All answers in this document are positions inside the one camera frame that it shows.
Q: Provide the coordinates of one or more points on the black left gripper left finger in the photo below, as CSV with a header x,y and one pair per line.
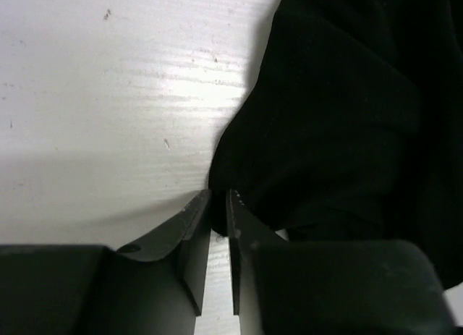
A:
x,y
152,285

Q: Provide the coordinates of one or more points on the black tank top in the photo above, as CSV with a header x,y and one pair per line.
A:
x,y
354,128

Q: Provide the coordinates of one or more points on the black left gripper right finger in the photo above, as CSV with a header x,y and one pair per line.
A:
x,y
356,287

